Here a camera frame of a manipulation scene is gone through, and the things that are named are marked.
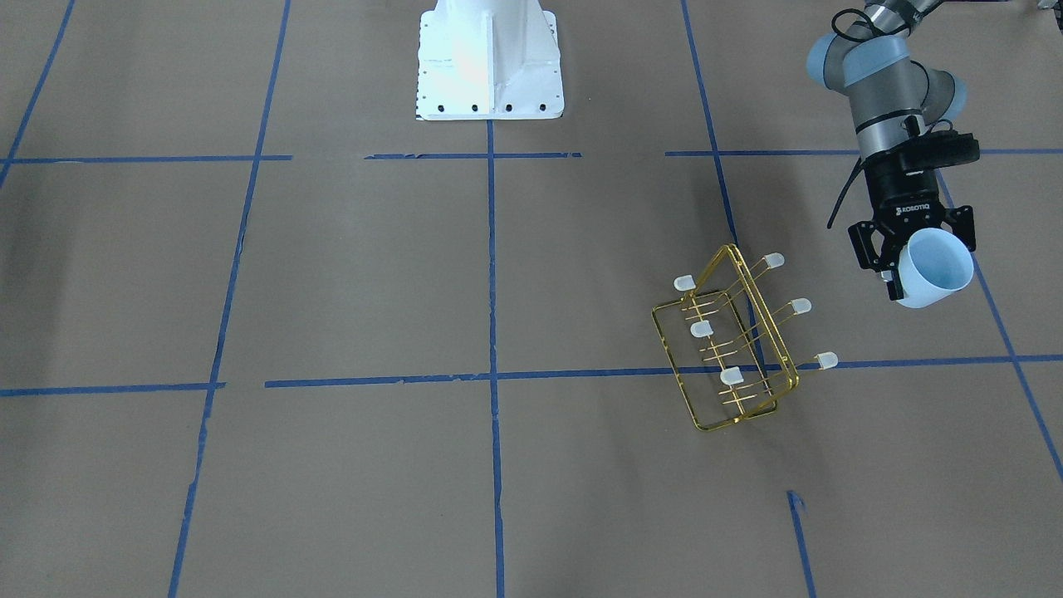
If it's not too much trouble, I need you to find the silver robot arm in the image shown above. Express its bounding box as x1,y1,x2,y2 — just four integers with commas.
806,1,981,309

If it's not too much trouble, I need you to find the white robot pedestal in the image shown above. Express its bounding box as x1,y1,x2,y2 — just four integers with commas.
415,1,566,121

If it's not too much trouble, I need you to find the light blue cup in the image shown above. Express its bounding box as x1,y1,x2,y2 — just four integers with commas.
896,228,973,309

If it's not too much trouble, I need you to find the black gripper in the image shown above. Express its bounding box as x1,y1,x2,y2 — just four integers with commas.
847,137,977,301

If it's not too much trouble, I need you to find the gold wire cup holder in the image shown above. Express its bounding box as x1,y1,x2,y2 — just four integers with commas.
649,243,840,433

